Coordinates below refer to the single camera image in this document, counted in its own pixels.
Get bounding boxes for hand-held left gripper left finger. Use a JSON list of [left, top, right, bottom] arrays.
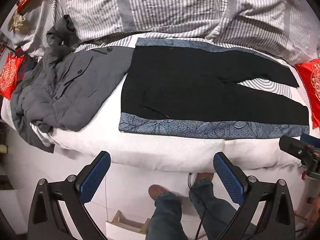
[[27, 151, 112, 240]]

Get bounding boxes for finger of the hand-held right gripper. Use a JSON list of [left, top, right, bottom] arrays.
[[279, 135, 305, 159], [300, 133, 320, 147]]

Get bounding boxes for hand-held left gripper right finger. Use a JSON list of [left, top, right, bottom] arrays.
[[213, 152, 297, 240]]

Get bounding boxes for black pants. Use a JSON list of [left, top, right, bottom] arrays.
[[121, 45, 309, 126]]

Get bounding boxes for person's right brown shoe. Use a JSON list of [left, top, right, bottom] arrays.
[[194, 172, 215, 184]]

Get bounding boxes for person's brown shoe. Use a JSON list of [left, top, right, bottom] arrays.
[[148, 184, 171, 201], [194, 172, 215, 184]]

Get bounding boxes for person's right leg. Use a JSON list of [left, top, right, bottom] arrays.
[[189, 179, 238, 240]]

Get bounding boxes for person's leg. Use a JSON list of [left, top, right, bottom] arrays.
[[144, 192, 191, 240], [189, 179, 238, 240]]

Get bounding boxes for person's left brown shoe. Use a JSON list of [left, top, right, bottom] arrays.
[[148, 184, 171, 201]]

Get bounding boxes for blue leaf-patterned cloth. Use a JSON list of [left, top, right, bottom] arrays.
[[118, 37, 310, 140]]

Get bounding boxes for person's left leg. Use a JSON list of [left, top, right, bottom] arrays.
[[144, 192, 191, 240]]

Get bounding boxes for grey padded jacket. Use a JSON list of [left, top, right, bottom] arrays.
[[10, 14, 135, 153]]

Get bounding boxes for beige crumpled cloth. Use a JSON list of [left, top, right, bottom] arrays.
[[7, 11, 28, 33]]

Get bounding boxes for grey striped duvet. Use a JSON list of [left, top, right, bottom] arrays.
[[12, 0, 320, 65]]

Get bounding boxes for black cable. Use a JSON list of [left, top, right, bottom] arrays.
[[187, 172, 208, 240]]

